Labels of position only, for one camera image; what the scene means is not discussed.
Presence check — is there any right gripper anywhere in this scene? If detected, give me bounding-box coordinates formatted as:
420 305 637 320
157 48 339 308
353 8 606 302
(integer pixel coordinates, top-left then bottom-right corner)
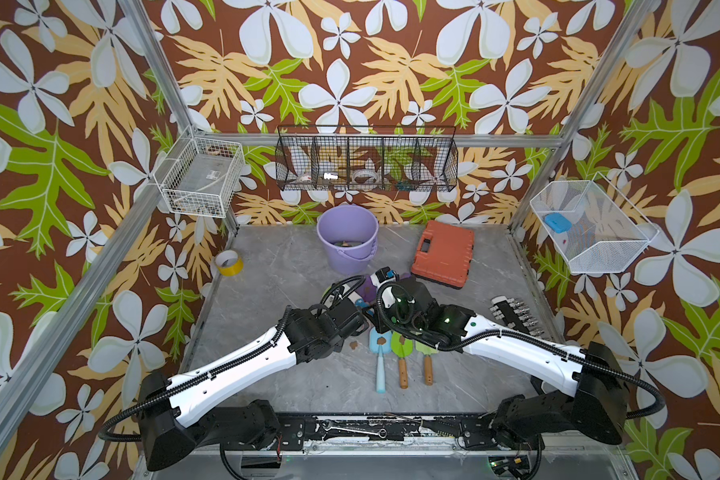
358 299 427 336

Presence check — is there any green trowel yellow handle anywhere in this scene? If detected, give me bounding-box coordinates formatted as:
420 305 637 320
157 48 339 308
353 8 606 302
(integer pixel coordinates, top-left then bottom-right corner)
347 292 364 305

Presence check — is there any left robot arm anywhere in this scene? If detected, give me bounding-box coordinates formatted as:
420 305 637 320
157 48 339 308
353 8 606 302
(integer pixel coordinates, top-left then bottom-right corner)
98 298 369 471

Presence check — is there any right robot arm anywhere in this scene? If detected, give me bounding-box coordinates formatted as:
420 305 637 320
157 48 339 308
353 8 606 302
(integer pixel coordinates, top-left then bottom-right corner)
374 277 666 445

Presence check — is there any light blue round trowel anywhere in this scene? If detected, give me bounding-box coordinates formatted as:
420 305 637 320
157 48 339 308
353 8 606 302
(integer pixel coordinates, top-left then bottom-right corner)
369 328 391 394

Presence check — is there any green square trowel right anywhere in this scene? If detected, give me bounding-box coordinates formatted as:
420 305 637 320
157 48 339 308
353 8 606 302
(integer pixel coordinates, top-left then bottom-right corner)
415 342 437 386

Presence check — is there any purple plastic bucket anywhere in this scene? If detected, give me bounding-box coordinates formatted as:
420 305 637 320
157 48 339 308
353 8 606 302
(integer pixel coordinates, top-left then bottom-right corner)
316 204 379 275

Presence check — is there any red plastic tool case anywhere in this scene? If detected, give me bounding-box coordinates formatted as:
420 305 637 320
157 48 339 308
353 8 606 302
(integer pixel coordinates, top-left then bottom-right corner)
411 220 475 289

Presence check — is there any yellow tape roll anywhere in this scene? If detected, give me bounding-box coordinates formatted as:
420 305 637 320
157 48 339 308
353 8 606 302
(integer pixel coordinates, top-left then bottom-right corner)
214 250 244 277

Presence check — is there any black socket bit rack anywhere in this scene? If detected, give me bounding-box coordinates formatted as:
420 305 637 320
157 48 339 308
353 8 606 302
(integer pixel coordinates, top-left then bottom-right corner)
490 296 545 337

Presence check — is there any blue object in basket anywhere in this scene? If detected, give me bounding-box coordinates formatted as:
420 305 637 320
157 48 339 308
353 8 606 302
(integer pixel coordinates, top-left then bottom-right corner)
543 212 573 234

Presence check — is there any purple trowel pink handle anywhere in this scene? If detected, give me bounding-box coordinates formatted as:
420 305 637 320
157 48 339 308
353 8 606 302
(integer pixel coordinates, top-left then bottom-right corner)
356 275 377 304

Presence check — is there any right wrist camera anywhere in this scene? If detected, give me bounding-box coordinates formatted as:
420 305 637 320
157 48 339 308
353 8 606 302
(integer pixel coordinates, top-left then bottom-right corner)
370 267 399 288

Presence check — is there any green pointed trowel wooden handle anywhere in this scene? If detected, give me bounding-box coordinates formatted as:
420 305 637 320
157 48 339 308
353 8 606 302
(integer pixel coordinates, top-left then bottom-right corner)
391 332 414 389

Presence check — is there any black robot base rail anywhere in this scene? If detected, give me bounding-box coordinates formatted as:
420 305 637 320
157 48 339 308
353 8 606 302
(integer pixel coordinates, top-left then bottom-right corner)
263 413 547 452

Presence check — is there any black wire basket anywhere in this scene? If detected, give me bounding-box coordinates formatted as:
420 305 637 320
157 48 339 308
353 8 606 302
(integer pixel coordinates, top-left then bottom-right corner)
273 125 459 192

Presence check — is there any white wire basket left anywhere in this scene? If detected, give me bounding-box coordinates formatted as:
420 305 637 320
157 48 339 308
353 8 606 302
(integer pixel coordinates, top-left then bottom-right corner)
155 128 246 219

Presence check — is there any white wire basket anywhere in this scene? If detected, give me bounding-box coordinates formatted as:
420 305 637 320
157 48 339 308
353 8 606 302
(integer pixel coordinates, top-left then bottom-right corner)
530 174 659 275
155 128 246 219

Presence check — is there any white wire basket right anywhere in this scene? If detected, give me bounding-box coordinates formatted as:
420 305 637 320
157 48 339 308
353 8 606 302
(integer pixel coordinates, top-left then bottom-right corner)
530 174 659 275

